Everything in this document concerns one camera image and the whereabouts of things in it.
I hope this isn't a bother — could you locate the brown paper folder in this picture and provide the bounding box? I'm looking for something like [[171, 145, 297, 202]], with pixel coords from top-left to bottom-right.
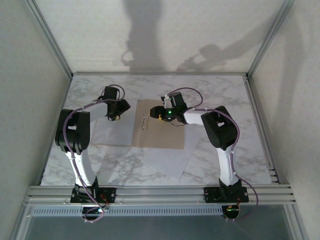
[[130, 98, 186, 151]]

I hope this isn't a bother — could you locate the circuit board with green light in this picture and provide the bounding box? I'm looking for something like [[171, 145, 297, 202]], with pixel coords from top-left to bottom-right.
[[221, 204, 242, 221], [81, 205, 111, 219]]

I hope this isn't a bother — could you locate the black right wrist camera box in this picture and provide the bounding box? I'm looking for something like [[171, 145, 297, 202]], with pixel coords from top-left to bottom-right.
[[169, 91, 187, 108]]

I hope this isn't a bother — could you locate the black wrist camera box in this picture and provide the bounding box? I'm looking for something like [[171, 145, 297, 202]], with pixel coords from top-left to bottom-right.
[[103, 85, 120, 101], [169, 91, 187, 108]]

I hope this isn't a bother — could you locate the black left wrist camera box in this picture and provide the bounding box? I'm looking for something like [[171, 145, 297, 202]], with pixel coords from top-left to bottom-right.
[[103, 85, 120, 101]]

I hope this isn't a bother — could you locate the aluminium back rail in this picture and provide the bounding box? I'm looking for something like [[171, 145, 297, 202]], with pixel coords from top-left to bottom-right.
[[71, 71, 249, 77]]

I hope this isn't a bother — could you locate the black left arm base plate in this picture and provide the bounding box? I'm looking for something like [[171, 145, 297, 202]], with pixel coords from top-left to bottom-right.
[[70, 186, 118, 204]]

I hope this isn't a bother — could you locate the aluminium mounting rail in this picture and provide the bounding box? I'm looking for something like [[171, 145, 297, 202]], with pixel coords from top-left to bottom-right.
[[23, 184, 297, 206]]

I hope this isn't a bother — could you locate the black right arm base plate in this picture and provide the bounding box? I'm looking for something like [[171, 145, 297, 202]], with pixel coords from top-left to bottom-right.
[[203, 186, 251, 203]]

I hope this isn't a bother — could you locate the grey slotted cable duct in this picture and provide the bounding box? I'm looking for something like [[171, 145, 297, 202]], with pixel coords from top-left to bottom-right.
[[31, 206, 224, 217]]

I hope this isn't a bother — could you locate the aluminium frame post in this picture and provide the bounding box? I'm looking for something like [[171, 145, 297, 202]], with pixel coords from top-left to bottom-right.
[[245, 0, 296, 78], [23, 0, 74, 79]]

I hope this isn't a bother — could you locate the aluminium frame leg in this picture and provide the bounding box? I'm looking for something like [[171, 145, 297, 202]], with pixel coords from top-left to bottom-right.
[[284, 203, 310, 240], [9, 203, 35, 240]]

